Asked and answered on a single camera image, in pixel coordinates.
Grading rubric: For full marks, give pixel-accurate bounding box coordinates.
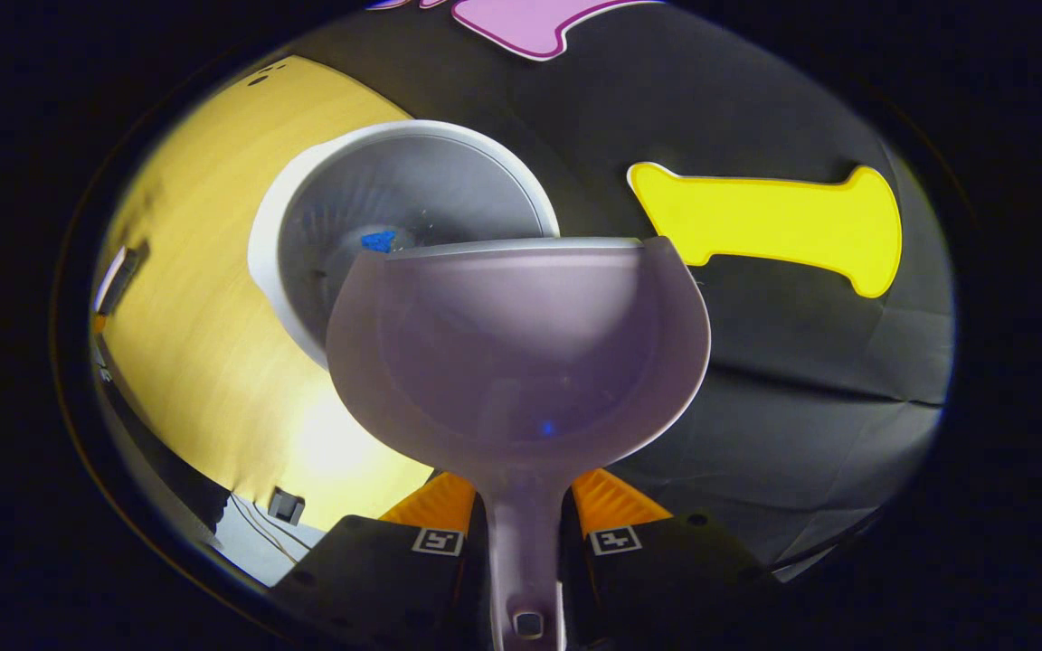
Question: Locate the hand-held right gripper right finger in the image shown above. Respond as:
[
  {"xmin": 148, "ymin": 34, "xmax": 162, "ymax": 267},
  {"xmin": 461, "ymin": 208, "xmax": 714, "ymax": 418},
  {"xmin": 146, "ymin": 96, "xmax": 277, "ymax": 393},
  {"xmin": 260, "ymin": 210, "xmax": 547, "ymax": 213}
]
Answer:
[{"xmin": 560, "ymin": 467, "xmax": 782, "ymax": 651}]

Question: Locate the white ribbed garbage bin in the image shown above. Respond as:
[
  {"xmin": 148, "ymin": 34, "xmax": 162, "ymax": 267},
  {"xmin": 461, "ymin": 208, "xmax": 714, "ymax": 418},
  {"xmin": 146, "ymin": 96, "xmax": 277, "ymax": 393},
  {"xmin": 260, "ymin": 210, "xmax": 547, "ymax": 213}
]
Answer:
[{"xmin": 247, "ymin": 118, "xmax": 562, "ymax": 371}]

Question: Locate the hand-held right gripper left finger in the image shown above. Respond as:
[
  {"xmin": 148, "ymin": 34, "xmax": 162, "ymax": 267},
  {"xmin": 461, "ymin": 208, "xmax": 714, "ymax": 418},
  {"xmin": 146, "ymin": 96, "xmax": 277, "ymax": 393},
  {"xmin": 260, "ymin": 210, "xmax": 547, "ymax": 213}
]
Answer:
[{"xmin": 270, "ymin": 470, "xmax": 495, "ymax": 651}]

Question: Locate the pink dustpan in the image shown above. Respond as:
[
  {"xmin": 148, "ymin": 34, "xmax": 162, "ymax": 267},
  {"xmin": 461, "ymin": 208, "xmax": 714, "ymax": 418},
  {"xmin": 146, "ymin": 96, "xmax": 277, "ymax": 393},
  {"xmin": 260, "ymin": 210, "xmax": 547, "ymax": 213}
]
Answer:
[{"xmin": 326, "ymin": 236, "xmax": 713, "ymax": 651}]

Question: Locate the small black box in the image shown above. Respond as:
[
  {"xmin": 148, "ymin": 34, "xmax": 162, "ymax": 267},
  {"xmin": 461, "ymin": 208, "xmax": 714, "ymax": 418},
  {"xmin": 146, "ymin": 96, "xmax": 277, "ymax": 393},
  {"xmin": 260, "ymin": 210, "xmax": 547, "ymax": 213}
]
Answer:
[{"xmin": 267, "ymin": 486, "xmax": 307, "ymax": 527}]

